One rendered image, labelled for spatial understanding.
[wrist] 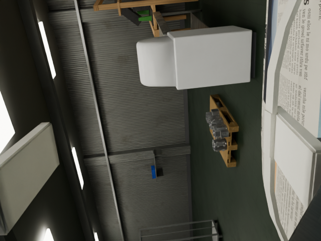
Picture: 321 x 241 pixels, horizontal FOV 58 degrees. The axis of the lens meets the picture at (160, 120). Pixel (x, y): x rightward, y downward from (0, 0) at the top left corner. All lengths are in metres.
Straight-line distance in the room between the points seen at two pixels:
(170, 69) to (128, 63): 4.91
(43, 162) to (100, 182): 9.90
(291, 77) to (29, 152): 0.20
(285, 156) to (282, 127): 0.02
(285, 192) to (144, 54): 3.07
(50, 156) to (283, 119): 0.14
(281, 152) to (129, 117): 8.57
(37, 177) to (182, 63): 3.09
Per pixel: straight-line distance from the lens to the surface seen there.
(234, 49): 3.35
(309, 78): 0.23
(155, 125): 8.88
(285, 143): 0.17
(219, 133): 4.28
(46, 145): 0.19
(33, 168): 0.17
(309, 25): 0.23
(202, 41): 3.24
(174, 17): 7.66
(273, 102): 0.18
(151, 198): 10.54
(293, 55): 0.25
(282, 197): 0.30
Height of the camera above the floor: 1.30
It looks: 3 degrees down
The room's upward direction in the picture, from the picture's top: 97 degrees counter-clockwise
